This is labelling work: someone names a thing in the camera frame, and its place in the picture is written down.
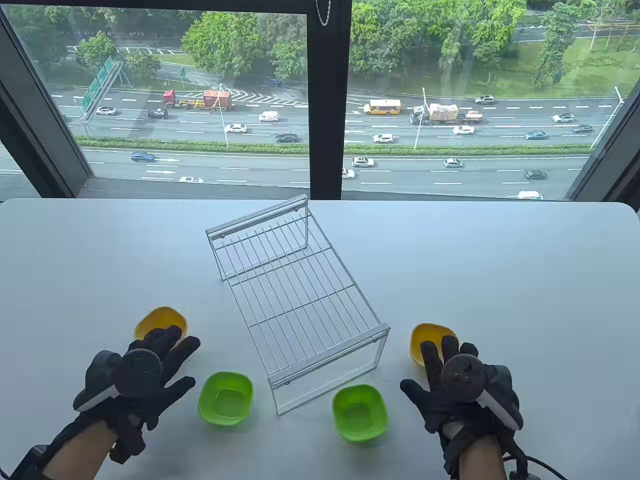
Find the person's right hand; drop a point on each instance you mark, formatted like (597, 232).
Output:
(435, 395)

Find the person's left hand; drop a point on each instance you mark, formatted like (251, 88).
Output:
(170, 350)

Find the yellow small dish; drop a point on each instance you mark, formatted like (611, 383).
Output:
(160, 320)
(430, 332)

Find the green small dish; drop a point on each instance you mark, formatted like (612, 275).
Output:
(360, 415)
(225, 400)

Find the person's right forearm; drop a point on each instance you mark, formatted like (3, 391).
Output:
(482, 460)

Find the person's left forearm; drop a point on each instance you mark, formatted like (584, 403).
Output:
(75, 455)

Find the black white right hand controller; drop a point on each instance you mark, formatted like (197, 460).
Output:
(462, 377)

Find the black white hand controller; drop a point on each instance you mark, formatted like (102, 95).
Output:
(142, 372)
(462, 377)

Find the black white left hand controller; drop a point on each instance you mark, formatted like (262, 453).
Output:
(142, 372)

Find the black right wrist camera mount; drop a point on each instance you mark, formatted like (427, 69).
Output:
(500, 442)

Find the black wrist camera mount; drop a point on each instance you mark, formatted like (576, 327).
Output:
(500, 442)
(30, 462)

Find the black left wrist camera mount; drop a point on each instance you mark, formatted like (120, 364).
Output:
(30, 462)

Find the black window frame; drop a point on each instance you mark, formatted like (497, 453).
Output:
(327, 100)

